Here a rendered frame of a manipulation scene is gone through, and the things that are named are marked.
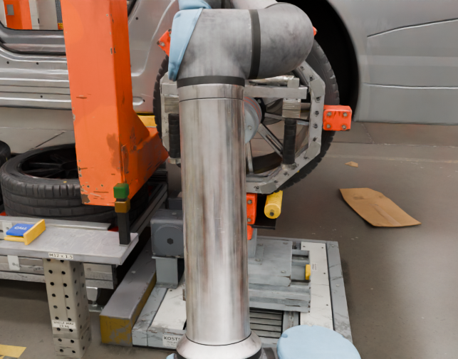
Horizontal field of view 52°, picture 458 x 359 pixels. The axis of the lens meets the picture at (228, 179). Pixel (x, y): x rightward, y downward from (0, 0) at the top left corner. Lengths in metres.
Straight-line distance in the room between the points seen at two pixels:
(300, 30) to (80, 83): 0.97
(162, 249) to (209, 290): 1.14
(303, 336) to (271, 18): 0.56
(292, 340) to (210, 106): 0.43
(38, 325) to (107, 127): 0.88
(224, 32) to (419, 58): 1.36
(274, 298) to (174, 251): 0.43
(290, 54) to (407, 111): 1.30
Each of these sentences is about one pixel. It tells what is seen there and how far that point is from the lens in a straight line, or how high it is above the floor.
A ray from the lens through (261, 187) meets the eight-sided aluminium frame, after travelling 1.65.
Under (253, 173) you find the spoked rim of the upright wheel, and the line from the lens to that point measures 1.74.
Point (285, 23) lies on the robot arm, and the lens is 0.82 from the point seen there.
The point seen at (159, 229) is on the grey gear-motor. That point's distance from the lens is 1.89.
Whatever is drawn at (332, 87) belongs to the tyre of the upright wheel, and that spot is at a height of 0.94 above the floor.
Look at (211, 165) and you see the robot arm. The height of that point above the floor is 0.95.
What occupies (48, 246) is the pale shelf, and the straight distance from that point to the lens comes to 1.67.
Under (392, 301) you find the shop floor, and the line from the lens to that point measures 2.23.
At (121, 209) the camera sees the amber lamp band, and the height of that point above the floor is 0.59.
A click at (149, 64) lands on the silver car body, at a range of 2.10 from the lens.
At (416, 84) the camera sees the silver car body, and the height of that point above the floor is 0.91.
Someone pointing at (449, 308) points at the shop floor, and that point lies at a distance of 2.28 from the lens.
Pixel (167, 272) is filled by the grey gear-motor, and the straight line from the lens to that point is 2.04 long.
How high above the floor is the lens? 1.20
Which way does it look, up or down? 20 degrees down
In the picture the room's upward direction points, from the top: 1 degrees clockwise
